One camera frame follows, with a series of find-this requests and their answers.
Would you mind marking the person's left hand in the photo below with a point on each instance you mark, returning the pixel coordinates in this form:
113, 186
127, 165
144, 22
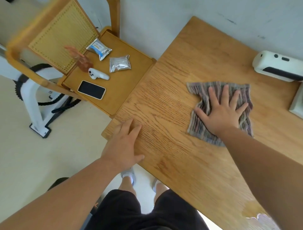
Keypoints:
120, 149

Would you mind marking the person's right hand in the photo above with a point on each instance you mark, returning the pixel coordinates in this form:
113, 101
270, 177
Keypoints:
222, 118

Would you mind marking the striped cleaning cloth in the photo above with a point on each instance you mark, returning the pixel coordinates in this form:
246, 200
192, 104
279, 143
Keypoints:
198, 128

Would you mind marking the silver foil packet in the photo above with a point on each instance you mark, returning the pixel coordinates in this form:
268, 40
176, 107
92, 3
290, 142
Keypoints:
120, 64

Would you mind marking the blue white wipes packet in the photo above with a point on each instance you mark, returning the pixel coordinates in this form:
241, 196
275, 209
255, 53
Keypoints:
99, 49

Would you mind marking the person's left forearm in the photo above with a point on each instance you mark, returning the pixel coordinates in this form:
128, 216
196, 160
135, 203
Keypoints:
59, 201

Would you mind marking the person's right forearm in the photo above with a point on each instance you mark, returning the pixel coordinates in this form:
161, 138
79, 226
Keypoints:
267, 175

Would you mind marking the person's left leg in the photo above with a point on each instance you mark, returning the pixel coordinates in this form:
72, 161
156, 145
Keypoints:
126, 187

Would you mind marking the person's leg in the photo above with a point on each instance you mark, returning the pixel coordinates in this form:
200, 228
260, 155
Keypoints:
126, 187
161, 192

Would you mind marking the person's right leg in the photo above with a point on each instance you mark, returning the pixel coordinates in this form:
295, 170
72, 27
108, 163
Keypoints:
161, 192

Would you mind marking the grey left shoe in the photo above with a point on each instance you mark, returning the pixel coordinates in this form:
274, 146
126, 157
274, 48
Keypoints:
127, 174

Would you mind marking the grey shoe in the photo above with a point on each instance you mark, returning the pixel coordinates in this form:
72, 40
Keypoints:
154, 186
127, 174

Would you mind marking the grey right shoe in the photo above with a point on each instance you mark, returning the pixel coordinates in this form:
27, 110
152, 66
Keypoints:
154, 186

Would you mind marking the wooden rattan chair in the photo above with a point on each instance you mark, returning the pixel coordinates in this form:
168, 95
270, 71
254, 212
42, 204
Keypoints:
123, 90

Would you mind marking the smartphone with cream case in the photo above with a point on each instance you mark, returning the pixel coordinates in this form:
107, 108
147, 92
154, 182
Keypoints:
91, 90

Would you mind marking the black stool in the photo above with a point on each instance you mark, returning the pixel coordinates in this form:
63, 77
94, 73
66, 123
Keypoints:
58, 183

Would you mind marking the white cylinder appliance square base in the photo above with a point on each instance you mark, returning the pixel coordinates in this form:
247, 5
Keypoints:
298, 102

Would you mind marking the white oblong device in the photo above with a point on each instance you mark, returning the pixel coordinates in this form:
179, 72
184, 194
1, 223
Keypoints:
277, 62

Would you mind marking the white controller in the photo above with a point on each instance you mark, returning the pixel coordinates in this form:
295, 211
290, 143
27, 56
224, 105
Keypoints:
98, 74

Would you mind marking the black shorts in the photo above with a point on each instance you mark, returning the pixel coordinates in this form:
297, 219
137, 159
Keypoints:
165, 213

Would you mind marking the brown spray bottle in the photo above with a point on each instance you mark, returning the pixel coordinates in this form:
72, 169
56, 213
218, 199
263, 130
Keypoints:
84, 64

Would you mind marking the white exercise machine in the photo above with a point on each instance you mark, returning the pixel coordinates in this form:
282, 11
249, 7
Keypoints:
33, 104

